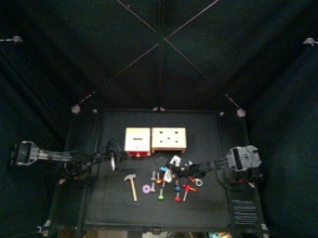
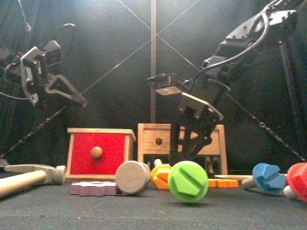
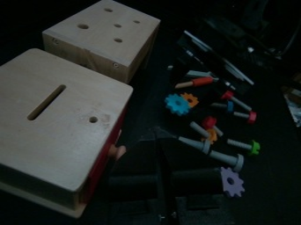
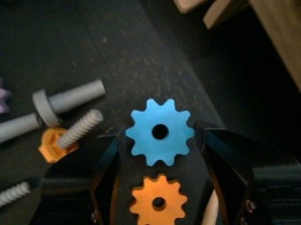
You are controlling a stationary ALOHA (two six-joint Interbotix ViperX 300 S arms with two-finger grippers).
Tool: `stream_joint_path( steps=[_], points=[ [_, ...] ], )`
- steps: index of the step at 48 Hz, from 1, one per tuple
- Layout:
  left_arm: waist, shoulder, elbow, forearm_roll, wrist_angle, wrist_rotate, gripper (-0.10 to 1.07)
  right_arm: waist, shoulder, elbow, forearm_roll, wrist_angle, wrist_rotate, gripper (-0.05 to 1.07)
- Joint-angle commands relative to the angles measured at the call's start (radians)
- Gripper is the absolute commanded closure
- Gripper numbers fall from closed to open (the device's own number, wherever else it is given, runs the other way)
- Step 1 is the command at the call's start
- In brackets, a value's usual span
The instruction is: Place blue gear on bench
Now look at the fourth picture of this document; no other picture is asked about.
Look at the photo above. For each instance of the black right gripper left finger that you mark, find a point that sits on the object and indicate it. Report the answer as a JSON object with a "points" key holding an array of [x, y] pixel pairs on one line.
{"points": [[104, 178]]}

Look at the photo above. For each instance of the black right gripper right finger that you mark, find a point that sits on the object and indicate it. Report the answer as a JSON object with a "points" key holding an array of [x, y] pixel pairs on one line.
{"points": [[234, 172]]}

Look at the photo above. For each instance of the blue toy gear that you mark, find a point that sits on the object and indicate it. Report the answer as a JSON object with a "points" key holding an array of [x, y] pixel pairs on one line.
{"points": [[145, 137]]}

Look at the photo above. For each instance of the orange toy gear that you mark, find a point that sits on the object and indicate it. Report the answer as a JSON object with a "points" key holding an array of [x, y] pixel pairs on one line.
{"points": [[149, 190]]}

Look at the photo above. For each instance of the purple toy gear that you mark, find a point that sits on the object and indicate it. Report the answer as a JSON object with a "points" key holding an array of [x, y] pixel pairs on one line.
{"points": [[2, 99]]}

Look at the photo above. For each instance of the light wooden dowel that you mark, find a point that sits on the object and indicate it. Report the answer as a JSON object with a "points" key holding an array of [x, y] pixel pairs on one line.
{"points": [[211, 211]]}

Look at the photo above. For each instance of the grey screw with orange head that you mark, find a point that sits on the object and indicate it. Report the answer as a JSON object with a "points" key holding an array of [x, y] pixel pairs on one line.
{"points": [[73, 132]]}

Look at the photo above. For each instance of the grey threaded toy screw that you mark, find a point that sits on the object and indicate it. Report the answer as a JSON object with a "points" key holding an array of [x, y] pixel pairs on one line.
{"points": [[13, 193]]}

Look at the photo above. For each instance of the grey toy axle with disc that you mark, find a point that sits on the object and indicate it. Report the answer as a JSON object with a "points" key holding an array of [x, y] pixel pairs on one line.
{"points": [[50, 105]]}

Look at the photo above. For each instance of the wooden toy workbench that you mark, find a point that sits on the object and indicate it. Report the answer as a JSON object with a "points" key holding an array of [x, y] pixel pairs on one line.
{"points": [[274, 26]]}

